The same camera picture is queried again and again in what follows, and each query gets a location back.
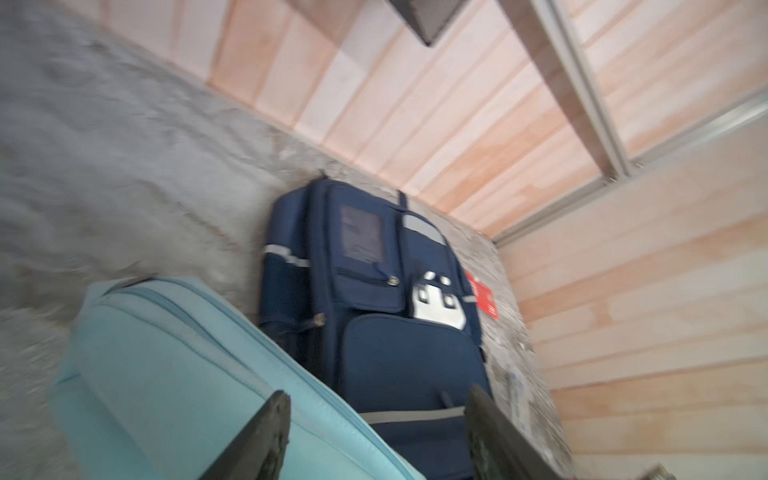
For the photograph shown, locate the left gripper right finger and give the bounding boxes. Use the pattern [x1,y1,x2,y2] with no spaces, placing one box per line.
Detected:
[464,385,561,480]

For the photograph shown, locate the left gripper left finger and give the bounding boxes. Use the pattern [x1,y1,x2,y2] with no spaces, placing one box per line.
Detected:
[200,390,291,480]

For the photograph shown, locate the clear compass set case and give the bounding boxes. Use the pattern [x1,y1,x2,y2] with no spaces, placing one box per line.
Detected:
[502,366,533,440]

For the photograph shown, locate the red card box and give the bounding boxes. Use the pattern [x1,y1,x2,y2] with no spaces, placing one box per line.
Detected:
[465,271,499,320]

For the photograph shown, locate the navy blue student backpack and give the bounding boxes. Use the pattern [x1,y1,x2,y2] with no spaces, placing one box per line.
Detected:
[259,177,490,479]

